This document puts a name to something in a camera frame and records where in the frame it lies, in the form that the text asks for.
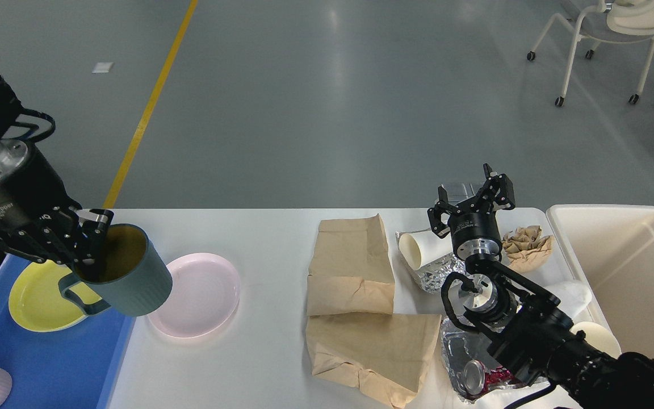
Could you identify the yellow plate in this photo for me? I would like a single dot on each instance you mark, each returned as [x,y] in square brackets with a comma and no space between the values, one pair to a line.
[35,302]

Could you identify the white paper cup lower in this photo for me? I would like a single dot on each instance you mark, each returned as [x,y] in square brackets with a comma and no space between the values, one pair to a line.
[598,337]

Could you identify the upper brown paper bag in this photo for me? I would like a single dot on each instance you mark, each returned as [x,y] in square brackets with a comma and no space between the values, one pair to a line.
[350,269]

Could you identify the lower brown paper bag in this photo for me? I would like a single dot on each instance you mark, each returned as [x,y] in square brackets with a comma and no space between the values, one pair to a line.
[385,356]

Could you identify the crumpled aluminium foil lower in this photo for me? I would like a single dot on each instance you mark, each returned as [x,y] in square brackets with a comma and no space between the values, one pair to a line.
[458,348]

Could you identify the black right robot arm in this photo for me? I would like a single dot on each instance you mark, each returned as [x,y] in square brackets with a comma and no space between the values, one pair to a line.
[529,335]

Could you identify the crumpled brown paper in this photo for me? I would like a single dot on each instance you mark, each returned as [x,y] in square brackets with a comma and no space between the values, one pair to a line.
[527,248]

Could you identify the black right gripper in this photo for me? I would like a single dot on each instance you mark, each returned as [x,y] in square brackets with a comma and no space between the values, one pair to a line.
[472,223]

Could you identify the crumpled aluminium foil upper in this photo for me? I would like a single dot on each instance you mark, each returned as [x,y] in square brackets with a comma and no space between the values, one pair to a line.
[431,277]

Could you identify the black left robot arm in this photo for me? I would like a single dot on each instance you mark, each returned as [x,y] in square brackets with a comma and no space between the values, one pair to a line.
[19,123]

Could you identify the crumpled aluminium foil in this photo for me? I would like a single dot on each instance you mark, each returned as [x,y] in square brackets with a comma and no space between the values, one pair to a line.
[431,277]
[458,348]

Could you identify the white paper cup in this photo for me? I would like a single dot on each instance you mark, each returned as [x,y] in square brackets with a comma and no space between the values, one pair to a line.
[420,248]
[598,337]

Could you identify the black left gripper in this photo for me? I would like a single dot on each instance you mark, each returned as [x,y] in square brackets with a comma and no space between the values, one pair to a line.
[38,220]

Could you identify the teal mug yellow inside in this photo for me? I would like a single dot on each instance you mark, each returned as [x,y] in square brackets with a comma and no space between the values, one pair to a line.
[128,275]

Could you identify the white chair on wheels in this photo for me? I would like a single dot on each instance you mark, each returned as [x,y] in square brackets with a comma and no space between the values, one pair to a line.
[612,22]

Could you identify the pink plate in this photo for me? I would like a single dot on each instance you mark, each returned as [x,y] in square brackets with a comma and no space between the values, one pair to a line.
[205,294]

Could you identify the crushed red soda can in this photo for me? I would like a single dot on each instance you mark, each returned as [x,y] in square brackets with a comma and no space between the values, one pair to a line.
[478,379]

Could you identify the white plastic bin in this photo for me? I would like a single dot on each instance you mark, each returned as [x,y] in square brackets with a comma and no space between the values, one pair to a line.
[611,248]

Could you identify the blue plastic tray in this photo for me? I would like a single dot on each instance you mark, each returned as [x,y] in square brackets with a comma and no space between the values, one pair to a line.
[73,368]

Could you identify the brown paper bag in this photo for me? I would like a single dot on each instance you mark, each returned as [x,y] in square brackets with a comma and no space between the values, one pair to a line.
[385,356]
[350,269]

